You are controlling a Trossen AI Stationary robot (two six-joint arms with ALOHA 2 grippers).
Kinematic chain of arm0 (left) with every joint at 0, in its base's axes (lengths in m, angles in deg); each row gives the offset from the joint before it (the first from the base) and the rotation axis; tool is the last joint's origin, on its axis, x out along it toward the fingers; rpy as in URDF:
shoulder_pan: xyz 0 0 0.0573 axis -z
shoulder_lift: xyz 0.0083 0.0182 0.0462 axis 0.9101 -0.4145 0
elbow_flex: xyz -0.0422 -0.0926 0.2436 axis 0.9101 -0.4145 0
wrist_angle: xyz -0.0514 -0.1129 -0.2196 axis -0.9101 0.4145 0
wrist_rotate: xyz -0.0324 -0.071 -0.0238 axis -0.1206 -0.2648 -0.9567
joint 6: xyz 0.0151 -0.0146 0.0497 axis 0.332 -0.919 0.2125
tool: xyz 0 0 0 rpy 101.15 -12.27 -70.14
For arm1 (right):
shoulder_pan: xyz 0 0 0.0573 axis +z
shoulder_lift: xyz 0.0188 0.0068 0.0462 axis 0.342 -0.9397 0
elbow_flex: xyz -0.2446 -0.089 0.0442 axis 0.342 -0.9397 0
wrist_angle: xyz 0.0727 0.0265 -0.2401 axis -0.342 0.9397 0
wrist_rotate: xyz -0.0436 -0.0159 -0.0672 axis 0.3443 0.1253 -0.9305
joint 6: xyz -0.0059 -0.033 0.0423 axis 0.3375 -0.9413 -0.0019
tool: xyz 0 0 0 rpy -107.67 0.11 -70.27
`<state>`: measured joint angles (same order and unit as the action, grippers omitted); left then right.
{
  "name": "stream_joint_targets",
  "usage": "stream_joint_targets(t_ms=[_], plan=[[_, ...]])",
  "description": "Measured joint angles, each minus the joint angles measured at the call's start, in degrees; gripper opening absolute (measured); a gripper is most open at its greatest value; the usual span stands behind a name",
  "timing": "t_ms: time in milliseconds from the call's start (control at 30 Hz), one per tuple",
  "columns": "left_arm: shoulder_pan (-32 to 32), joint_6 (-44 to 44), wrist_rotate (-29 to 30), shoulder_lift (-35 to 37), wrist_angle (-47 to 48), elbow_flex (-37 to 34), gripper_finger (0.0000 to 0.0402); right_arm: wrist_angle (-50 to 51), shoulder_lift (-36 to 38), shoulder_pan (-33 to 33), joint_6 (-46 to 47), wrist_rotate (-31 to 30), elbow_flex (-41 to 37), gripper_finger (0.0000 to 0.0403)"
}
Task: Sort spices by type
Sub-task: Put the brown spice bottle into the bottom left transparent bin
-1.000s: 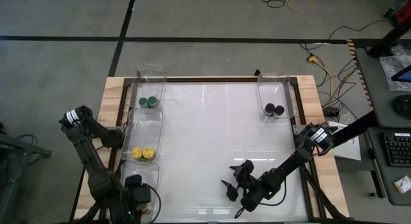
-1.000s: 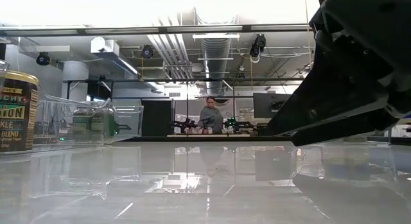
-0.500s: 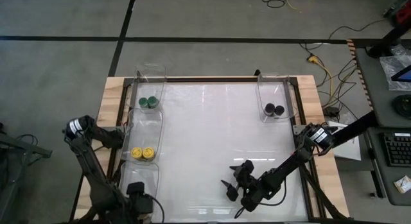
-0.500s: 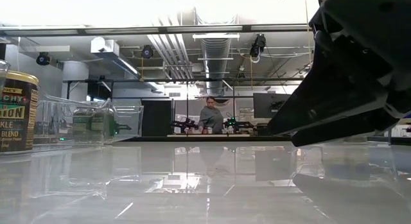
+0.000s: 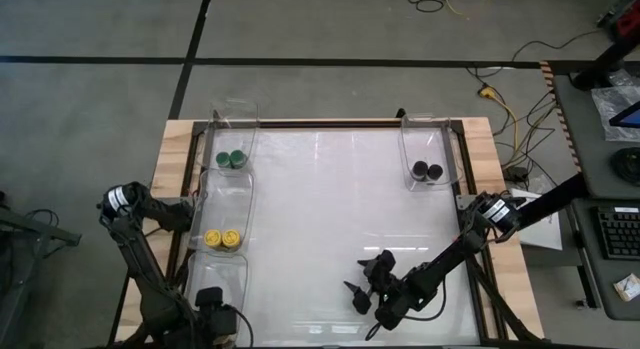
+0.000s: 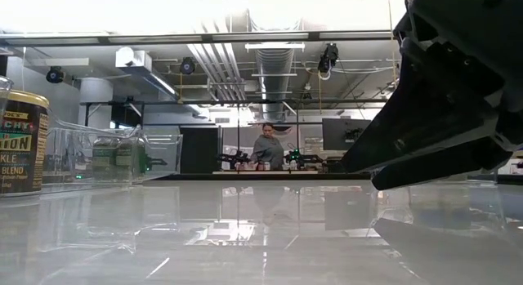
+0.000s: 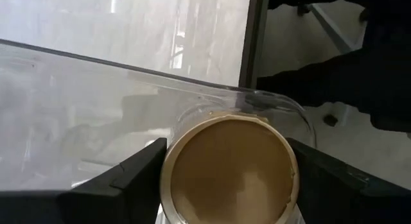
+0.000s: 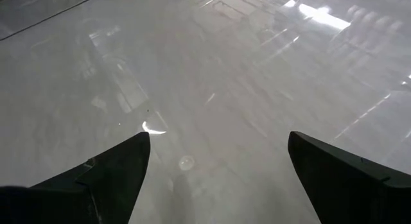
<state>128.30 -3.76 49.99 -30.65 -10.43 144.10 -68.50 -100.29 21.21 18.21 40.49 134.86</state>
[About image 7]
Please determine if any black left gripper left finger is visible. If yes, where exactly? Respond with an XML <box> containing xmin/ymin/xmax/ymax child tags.
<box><xmin>0</xmin><ymin>137</ymin><xmax>168</xmax><ymax>224</ymax></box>

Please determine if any clear plastic bin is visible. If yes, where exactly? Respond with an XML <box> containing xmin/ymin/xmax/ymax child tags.
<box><xmin>0</xmin><ymin>39</ymin><xmax>319</xmax><ymax>224</ymax></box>

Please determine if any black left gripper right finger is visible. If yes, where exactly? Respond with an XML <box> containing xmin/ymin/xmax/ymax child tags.
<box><xmin>286</xmin><ymin>137</ymin><xmax>411</xmax><ymax>224</ymax></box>

